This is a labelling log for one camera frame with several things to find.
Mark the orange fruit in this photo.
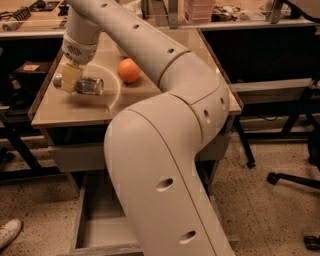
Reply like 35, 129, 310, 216
117, 58, 141, 83

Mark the white shoe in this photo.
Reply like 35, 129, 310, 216
0, 219, 23, 250

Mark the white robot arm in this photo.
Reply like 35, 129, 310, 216
62, 0, 235, 256

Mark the grey drawer cabinet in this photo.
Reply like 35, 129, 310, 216
27, 27, 243, 256

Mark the black office chair base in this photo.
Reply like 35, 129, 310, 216
265, 83, 320, 190

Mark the silver blue redbull can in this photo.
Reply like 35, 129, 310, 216
53, 73, 104, 96

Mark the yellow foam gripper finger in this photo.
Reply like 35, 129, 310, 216
61, 62, 82, 92

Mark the black coiled spring tool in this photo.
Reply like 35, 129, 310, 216
2, 6, 31, 31

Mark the black chair caster wheel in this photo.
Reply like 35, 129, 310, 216
303, 236, 320, 251

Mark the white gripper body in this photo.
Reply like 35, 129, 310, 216
62, 34, 98, 65

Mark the black box with label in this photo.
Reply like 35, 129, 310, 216
14, 61, 52, 80

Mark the closed grey top drawer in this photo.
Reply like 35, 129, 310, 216
49, 133, 231, 172

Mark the pink stacked box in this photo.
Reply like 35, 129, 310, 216
183, 0, 215, 24

